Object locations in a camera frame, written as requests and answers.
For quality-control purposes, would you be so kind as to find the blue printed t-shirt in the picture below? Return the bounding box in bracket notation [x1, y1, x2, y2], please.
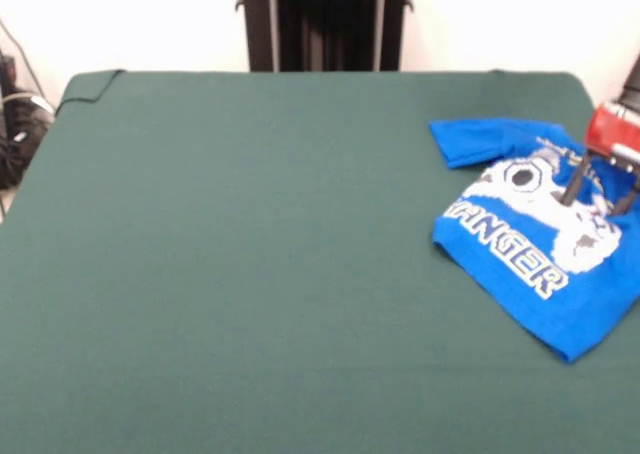
[428, 117, 640, 365]

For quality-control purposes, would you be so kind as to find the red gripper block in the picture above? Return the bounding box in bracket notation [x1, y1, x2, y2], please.
[560, 101, 640, 218]

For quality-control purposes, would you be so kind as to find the dark green table cloth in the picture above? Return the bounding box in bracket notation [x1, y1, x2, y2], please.
[0, 70, 640, 454]

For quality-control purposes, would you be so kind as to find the small black box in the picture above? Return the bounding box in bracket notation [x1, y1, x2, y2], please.
[0, 53, 19, 95]

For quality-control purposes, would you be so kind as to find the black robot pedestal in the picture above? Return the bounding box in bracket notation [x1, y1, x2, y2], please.
[234, 0, 416, 73]

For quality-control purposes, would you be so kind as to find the black cable bundle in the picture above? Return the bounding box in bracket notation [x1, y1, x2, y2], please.
[0, 91, 56, 190]

